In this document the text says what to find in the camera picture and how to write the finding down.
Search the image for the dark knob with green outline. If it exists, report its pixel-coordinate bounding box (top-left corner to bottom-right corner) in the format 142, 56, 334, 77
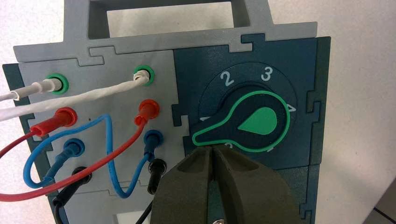
191, 90, 291, 153

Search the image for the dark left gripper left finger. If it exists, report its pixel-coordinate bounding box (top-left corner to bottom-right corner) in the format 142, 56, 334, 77
150, 146, 214, 224

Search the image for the red jumper cable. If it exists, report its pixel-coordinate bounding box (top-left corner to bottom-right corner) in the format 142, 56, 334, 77
0, 99, 161, 203

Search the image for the black jumper cable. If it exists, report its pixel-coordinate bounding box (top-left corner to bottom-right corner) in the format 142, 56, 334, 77
52, 158, 168, 224

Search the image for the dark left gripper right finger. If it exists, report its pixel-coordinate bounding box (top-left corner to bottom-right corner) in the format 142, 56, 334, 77
212, 145, 305, 224

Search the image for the grey and blue control box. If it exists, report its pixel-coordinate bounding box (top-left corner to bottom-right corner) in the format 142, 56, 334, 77
2, 0, 332, 224

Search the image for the white jumper cable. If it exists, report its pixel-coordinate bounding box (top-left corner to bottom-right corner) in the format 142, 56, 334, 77
0, 68, 154, 122

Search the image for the blue jumper cable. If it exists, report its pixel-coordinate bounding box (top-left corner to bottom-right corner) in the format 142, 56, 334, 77
23, 114, 163, 199

